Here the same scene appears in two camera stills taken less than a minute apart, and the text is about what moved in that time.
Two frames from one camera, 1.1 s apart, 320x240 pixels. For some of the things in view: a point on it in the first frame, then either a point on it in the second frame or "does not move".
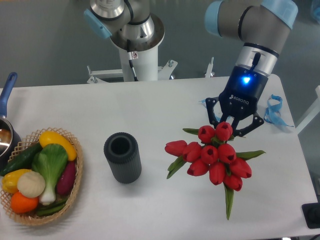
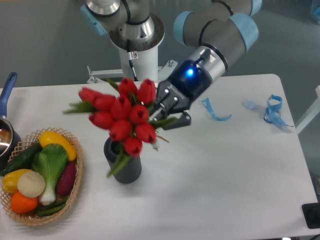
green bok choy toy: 50,161 does not move
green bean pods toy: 48,209 does not move
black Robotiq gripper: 239,99 -> 188,80
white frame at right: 314,110 does not move
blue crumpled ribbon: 273,114 does not move
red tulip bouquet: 215,155 -> 125,113
